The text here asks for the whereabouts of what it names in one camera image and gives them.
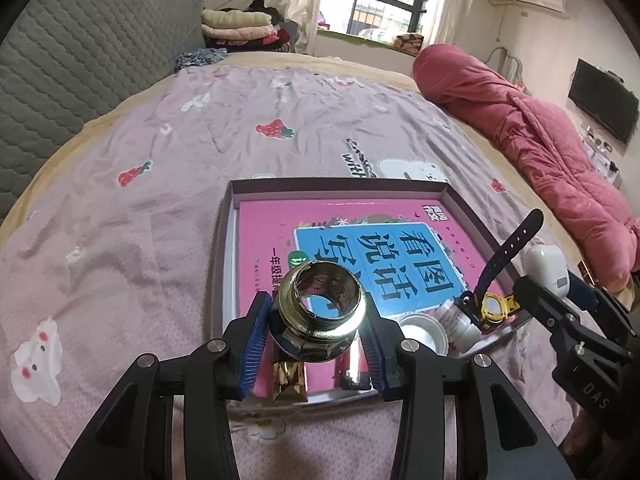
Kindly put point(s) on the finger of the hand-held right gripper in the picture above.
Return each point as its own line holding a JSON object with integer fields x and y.
{"x": 587, "y": 296}
{"x": 545, "y": 310}

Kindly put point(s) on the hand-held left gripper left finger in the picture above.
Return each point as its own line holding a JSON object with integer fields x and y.
{"x": 252, "y": 345}

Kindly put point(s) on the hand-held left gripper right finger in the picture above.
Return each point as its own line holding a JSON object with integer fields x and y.
{"x": 375, "y": 355}

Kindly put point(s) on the red lighter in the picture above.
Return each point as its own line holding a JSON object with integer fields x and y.
{"x": 352, "y": 365}

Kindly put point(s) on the white earbuds case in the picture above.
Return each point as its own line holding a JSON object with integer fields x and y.
{"x": 545, "y": 265}

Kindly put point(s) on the black gold wristwatch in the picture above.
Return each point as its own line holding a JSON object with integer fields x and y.
{"x": 492, "y": 307}

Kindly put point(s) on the black gold faceted bottle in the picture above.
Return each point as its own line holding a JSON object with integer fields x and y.
{"x": 290, "y": 382}

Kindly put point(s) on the white plastic lid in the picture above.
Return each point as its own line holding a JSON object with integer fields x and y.
{"x": 425, "y": 335}

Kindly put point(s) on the small white pill bottle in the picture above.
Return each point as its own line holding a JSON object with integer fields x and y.
{"x": 460, "y": 327}

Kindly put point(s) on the shallow cardboard box tray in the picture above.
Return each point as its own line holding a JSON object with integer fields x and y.
{"x": 325, "y": 186}

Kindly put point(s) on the pink book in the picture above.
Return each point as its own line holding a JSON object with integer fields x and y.
{"x": 270, "y": 230}

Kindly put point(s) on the pink printed bedsheet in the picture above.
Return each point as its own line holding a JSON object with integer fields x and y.
{"x": 125, "y": 240}

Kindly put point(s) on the pink quilt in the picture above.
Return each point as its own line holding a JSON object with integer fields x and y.
{"x": 525, "y": 125}

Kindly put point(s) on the black television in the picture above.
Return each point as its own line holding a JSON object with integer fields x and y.
{"x": 600, "y": 100}

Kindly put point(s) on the white metal rack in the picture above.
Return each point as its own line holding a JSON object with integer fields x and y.
{"x": 502, "y": 62}

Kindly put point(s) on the dark patterned cloth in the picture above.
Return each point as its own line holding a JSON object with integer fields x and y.
{"x": 200, "y": 59}

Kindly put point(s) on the brown patterned cushion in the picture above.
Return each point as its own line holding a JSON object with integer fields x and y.
{"x": 407, "y": 44}

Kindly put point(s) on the white curtain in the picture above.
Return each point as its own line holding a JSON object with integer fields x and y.
{"x": 295, "y": 5}
{"x": 452, "y": 2}

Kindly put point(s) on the stack of folded clothes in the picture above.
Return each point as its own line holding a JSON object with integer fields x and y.
{"x": 235, "y": 20}

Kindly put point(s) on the grey quilted headboard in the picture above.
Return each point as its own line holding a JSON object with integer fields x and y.
{"x": 75, "y": 60}

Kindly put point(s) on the white wall shelf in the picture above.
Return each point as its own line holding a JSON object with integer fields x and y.
{"x": 602, "y": 155}

